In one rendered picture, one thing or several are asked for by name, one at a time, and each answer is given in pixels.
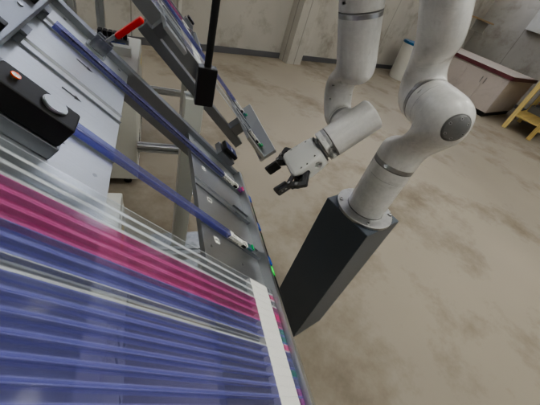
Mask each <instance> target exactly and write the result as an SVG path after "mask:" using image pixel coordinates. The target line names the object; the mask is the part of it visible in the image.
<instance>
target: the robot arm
mask: <svg viewBox="0 0 540 405"><path fill-rule="evenodd" d="M385 1H386V0H338V20H337V62H336V67H335V69H334V70H333V72H332V73H331V74H330V76H329V78H328V79H327V81H326V85H325V95H324V114H325V121H326V123H327V126H326V127H324V128H323V129H321V130H320V131H318V132H317V133H315V136H316V138H314V137H311V138H310V139H308V140H306V141H303V142H301V143H300V144H298V145H296V146H294V147H293V148H288V147H285V148H284V149H283V150H282V152H281V153H280V154H279V156H278V157H277V158H276V160H275V161H274V162H272V163H271V164H269V165H268V166H266V167H265V170H266V171H267V172H268V173H269V174H273V173H275V172H276V171H278V170H279V169H280V168H281V166H287V167H288V170H289V172H290V174H291V175H290V177H289V179H288V181H287V182H286V181H283V182H282V183H281V184H279V185H278V186H276V187H274V188H273V190H274V191H275V192H276V193H277V194H278V195H282V194H283V193H284V192H286V191H287V190H290V189H292V190H293V189H300V188H304V187H307V186H308V182H309V179H310V178H311V177H312V176H313V175H315V174H316V173H318V172H319V171H320V170H321V169H323V168H324V167H325V166H326V165H327V164H328V162H327V161H328V160H329V159H328V158H330V159H331V160H333V159H334V158H336V157H337V156H339V155H340V154H342V153H344V152H345V151H347V150H348V149H349V148H351V147H352V146H354V145H356V144H358V143H359V142H360V141H362V140H363V139H365V138H366V137H368V136H370V135H371V134H372V133H374V132H376V131H377V130H379V129H381V128H382V125H383V124H382V120H381V118H380V116H379V114H378V112H377V110H376V109H375V107H374V106H373V105H372V104H371V103H370V102H369V101H367V100H364V101H362V102H361V103H359V104H358V105H356V106H355V107H353V108H351V100H352V95H353V90H354V86H355V85H359V84H364V83H365V82H367V81H368V80H369V79H370V78H371V77H372V75H373V74H374V70H375V67H376V63H377V58H378V46H379V41H380V35H381V30H382V24H383V13H384V7H385ZM475 1H476V0H419V12H418V22H417V30H416V36H415V43H414V47H413V50H412V53H411V57H410V59H409V61H408V64H407V67H406V69H405V72H404V73H403V78H402V80H401V83H400V86H399V94H398V103H399V108H400V110H401V112H402V114H403V115H404V116H405V117H406V118H407V119H408V120H409V121H410V123H411V127H410V129H409V130H408V131H407V132H406V133H405V134H404V135H402V136H399V135H396V136H391V137H388V138H387V139H385V140H384V141H383V142H382V144H381V145H380V146H379V148H378V150H377V152H376V153H375V155H374V156H373V158H372V160H371V161H370V164H369V165H368V166H367V168H366V170H365V172H364V173H363V175H362V176H361V178H360V180H359V181H358V184H357V185H356V187H355V188H354V189H353V188H349V189H344V190H342V191H341V192H340V193H339V194H338V196H337V204H338V206H339V209H340V210H341V211H342V213H343V214H344V215H345V216H346V217H347V218H348V219H349V220H351V221H352V222H353V223H356V224H357V225H359V226H360V227H364V228H366V229H369V230H373V231H382V230H385V229H387V228H388V227H389V226H390V225H391V222H392V216H391V212H390V211H389V209H388V208H389V206H390V205H391V204H392V203H393V201H394V200H395V198H396V197H397V196H398V194H399V192H400V191H401V190H402V189H403V188H404V186H405V185H406V184H407V182H408V180H409V179H410V178H411V176H412V175H413V173H414V172H415V171H416V170H417V168H418V167H419V165H420V164H421V163H422V162H423V161H424V160H425V159H426V158H428V157H430V156H432V155H433V154H435V153H439V152H440V151H443V150H445V149H448V148H451V147H453V146H454V145H457V144H458V143H460V142H461V141H463V140H464V139H465V138H466V136H467V135H468V134H469V132H470V131H471V129H472V127H473V125H474V122H475V120H476V115H477V113H476V109H475V106H474V104H473V102H472V101H471V100H470V99H469V98H468V97H467V96H466V95H465V94H464V93H463V92H461V91H460V90H459V89H457V88H456V87H454V86H453V85H451V84H450V83H449V82H448V77H447V75H448V67H449V64H450V63H451V61H452V58H453V56H454V55H455V54H456V53H457V52H458V51H459V50H460V48H461V46H462V45H463V43H464V41H465V38H466V36H467V34H468V29H469V26H470V23H471V20H472V16H473V10H474V6H475ZM293 179H294V181H293Z"/></svg>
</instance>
